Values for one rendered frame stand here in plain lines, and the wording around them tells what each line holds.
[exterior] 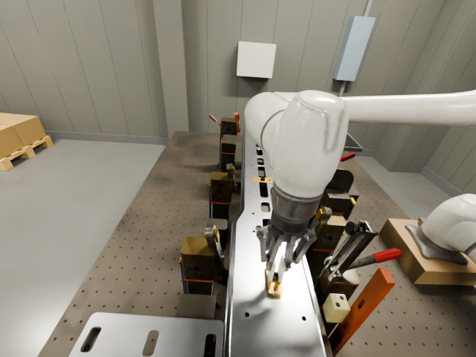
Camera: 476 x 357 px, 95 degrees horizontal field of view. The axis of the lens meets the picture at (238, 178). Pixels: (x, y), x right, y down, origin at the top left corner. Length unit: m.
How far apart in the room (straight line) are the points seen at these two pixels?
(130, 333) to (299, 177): 0.47
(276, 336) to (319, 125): 0.44
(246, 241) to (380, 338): 0.58
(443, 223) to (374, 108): 0.75
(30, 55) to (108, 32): 1.08
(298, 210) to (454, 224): 0.86
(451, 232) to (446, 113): 0.70
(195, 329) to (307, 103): 0.49
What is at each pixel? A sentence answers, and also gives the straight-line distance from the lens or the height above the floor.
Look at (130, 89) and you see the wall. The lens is 3.51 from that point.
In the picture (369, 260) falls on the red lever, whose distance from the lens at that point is 0.62.
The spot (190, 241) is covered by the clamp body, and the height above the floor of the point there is 1.05.
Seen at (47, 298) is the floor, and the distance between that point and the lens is 2.06.
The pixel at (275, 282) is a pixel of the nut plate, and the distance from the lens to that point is 0.62.
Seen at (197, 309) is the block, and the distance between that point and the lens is 0.61.
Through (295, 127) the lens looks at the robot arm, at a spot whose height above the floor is 1.43.
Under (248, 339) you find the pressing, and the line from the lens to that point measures 0.57.
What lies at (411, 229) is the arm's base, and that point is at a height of 0.83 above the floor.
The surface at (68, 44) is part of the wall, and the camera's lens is 3.74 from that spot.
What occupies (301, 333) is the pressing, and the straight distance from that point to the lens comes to 0.60.
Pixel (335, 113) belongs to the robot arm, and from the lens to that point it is 0.33.
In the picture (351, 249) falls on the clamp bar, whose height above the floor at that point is 1.16.
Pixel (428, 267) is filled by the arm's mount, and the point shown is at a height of 0.79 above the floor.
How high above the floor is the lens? 1.53
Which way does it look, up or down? 34 degrees down
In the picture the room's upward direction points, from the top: 5 degrees clockwise
